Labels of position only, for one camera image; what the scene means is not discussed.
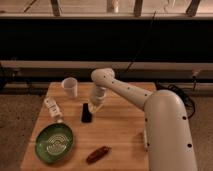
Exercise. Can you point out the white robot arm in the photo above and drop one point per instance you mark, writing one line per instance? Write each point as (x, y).
(167, 131)

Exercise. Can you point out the white crumpled cloth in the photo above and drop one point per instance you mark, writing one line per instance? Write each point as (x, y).
(144, 140)

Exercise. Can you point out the cream pusher end effector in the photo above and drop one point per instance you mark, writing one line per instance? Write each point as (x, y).
(93, 108)

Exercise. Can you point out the black eraser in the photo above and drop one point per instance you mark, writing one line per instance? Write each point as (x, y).
(86, 115)

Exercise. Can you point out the green colander bowl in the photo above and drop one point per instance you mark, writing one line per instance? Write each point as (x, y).
(54, 142)

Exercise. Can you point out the brown sausage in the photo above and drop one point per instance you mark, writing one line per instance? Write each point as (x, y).
(97, 154)

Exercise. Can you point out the white paper cup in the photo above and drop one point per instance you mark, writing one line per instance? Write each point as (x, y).
(69, 85)

